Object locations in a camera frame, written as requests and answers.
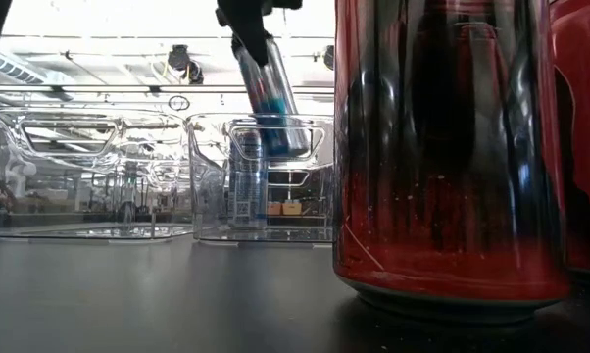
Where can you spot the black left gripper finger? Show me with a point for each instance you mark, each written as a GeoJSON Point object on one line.
{"type": "Point", "coordinates": [246, 24]}

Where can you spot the blue silver Red Bull can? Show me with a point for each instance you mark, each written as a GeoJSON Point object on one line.
{"type": "Point", "coordinates": [275, 113]}
{"type": "Point", "coordinates": [248, 186]}

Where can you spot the clear plastic bin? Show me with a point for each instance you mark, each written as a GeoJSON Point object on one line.
{"type": "Point", "coordinates": [11, 147]}
{"type": "Point", "coordinates": [211, 196]}

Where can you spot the red Coca-Cola can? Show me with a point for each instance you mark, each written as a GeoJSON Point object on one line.
{"type": "Point", "coordinates": [447, 196]}
{"type": "Point", "coordinates": [589, 122]}

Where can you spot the long metal ceiling bar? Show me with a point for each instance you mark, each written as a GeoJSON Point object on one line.
{"type": "Point", "coordinates": [104, 88]}

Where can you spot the orange box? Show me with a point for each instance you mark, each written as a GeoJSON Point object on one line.
{"type": "Point", "coordinates": [274, 208]}
{"type": "Point", "coordinates": [291, 208]}

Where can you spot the black ceiling camera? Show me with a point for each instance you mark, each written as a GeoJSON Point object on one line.
{"type": "Point", "coordinates": [329, 57]}
{"type": "Point", "coordinates": [195, 73]}
{"type": "Point", "coordinates": [180, 56]}

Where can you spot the silver ventilation duct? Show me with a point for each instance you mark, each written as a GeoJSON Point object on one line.
{"type": "Point", "coordinates": [15, 71]}

